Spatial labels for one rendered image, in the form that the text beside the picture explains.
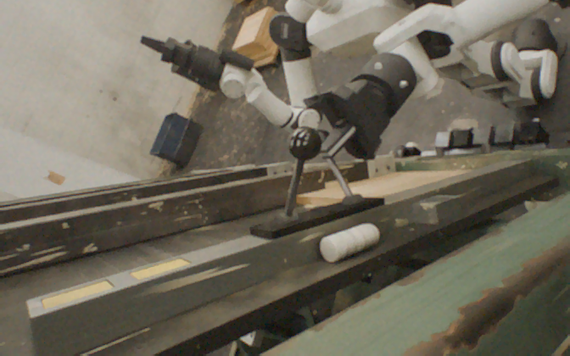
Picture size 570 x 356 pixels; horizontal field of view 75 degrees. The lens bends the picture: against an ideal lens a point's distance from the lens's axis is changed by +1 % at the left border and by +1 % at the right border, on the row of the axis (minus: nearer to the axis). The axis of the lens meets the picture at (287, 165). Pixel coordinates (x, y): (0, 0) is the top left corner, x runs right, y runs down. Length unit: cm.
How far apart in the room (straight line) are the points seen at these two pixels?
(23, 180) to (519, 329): 445
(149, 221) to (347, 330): 58
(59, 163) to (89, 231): 383
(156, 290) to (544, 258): 30
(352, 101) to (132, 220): 44
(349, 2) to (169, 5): 569
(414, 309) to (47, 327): 26
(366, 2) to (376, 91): 38
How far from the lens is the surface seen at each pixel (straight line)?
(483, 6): 67
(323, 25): 101
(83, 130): 596
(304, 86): 116
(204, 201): 77
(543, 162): 101
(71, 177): 456
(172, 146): 512
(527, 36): 197
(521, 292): 25
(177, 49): 105
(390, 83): 58
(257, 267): 41
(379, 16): 93
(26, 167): 453
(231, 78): 104
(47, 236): 71
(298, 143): 39
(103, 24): 621
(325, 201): 82
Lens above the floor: 177
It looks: 33 degrees down
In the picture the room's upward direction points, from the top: 62 degrees counter-clockwise
